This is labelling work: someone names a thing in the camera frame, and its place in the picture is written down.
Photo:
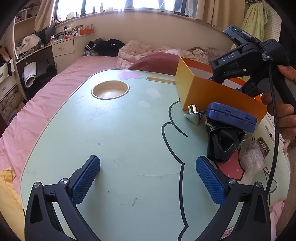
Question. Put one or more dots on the black monitor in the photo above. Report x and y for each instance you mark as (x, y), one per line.
(49, 34)

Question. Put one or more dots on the black clothes pile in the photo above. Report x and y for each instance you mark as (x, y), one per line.
(108, 46)

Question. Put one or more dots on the brown printed card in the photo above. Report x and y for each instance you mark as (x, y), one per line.
(263, 146)

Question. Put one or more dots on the yellow cloth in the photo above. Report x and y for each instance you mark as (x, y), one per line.
(9, 204)

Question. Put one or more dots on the person's right hand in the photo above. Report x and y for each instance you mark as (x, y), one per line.
(284, 120)

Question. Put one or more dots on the beige curtain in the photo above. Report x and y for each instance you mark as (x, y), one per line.
(219, 14)
(46, 14)

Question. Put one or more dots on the pink bed sheet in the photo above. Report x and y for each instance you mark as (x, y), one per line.
(57, 85)

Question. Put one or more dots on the pink fleece cloth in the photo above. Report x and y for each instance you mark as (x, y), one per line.
(276, 213)

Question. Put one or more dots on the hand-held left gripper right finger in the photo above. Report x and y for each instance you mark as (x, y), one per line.
(211, 183)

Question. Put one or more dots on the black textured pouch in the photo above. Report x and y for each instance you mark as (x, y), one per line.
(222, 143)

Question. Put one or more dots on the pink floral duvet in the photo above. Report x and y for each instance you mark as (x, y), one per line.
(134, 49)

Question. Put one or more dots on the small orange storage box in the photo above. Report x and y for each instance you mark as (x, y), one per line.
(86, 31)

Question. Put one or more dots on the blue tin box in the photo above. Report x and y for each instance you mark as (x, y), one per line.
(229, 115)

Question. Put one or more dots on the rolled white paper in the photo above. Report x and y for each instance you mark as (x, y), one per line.
(30, 74)

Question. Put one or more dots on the light green hanging garment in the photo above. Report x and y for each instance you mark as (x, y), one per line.
(253, 23)

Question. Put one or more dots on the white cloth bundle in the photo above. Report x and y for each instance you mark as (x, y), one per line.
(29, 40)

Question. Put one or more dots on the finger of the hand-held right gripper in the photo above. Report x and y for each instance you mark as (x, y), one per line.
(231, 74)
(251, 89)

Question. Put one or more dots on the silver mirrored perfume bottle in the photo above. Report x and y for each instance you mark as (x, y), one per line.
(193, 110)

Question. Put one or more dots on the clear bubble wrap bundle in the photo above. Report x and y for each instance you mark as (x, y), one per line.
(252, 160)

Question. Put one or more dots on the green cartoon lap desk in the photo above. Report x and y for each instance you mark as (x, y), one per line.
(115, 127)

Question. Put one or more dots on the beige clothes pile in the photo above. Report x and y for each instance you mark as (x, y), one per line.
(198, 54)

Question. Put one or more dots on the orange cardboard box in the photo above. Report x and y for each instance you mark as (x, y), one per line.
(208, 92)

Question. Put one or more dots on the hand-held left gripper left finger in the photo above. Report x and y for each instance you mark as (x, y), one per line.
(85, 178)

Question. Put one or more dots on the round vanity mirror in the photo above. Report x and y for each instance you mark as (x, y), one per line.
(69, 15)

